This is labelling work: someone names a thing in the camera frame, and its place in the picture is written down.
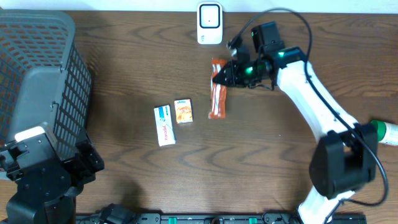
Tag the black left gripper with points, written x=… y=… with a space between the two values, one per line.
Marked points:
x=83 y=173

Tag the orange tissue pack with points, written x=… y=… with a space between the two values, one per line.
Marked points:
x=183 y=111

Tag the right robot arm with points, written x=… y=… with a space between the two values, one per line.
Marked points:
x=345 y=157

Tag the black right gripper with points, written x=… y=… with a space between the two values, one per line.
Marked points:
x=232 y=72

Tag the green lid white bottle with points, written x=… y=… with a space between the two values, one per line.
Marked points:
x=386 y=132

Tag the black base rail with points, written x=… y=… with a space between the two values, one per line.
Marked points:
x=270 y=218

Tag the white Panadol box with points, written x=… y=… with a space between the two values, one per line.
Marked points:
x=163 y=122

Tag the grey plastic basket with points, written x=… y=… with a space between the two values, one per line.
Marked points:
x=43 y=77

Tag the red Top chocolate bar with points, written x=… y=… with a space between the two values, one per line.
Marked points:
x=218 y=92

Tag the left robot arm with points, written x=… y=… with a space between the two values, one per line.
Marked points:
x=47 y=185

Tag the white barcode scanner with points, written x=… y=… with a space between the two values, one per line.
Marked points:
x=209 y=23

